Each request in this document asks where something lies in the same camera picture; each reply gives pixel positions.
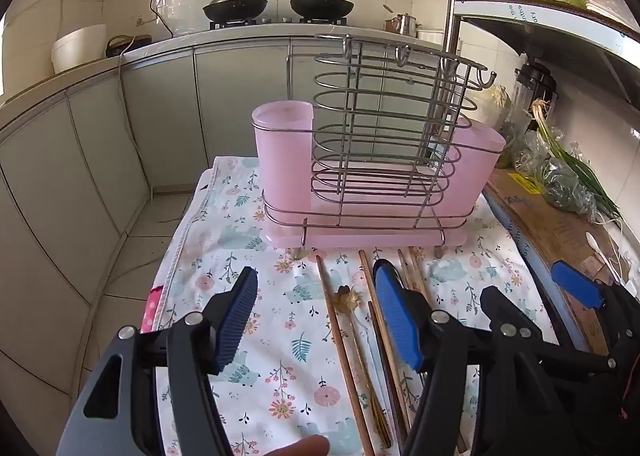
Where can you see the black blender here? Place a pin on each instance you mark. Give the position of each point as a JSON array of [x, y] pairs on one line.
[[535, 83]]

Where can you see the person's left hand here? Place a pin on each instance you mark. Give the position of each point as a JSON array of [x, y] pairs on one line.
[[300, 447]]

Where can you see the floral printed cloth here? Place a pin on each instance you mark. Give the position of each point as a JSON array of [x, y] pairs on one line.
[[280, 336]]

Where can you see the pink dotted cloth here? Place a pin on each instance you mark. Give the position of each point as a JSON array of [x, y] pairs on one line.
[[151, 313]]

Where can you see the cardboard box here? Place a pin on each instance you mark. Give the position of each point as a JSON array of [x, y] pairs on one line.
[[555, 231]]

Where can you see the white kitchen countertop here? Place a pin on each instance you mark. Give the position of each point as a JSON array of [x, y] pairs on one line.
[[200, 38]]

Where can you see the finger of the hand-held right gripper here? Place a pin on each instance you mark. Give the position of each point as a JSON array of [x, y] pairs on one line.
[[580, 358], [575, 283]]

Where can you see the white plastic spoon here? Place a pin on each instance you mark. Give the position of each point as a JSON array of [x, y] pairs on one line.
[[597, 248]]

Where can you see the white bucket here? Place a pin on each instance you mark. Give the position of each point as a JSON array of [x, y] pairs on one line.
[[77, 50]]

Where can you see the black wok with lid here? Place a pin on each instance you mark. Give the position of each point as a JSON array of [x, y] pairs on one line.
[[235, 6]]

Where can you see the gas stove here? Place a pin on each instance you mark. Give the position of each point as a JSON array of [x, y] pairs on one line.
[[280, 21]]

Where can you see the pale vegetable in bag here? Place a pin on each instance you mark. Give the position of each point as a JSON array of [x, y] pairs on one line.
[[492, 103]]

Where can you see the green onions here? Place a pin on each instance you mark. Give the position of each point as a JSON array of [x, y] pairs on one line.
[[575, 165]]

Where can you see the black small appliance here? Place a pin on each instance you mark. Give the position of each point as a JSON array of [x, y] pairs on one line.
[[127, 45]]

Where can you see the grey kitchen cabinets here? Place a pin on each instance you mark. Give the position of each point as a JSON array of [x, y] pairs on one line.
[[100, 160]]

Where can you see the dark wooden chopstick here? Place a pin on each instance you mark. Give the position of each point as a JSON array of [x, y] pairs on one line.
[[389, 386]]

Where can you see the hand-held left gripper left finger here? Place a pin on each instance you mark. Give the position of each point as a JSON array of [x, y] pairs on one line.
[[235, 326]]

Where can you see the steel shelf rack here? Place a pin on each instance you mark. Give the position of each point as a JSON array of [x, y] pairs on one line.
[[505, 10]]

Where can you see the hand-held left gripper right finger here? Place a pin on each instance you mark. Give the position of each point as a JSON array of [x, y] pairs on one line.
[[397, 321]]

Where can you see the bagged green vegetables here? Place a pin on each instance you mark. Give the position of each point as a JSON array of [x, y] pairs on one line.
[[555, 180]]

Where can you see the white container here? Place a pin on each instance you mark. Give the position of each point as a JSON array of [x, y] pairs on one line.
[[430, 34]]

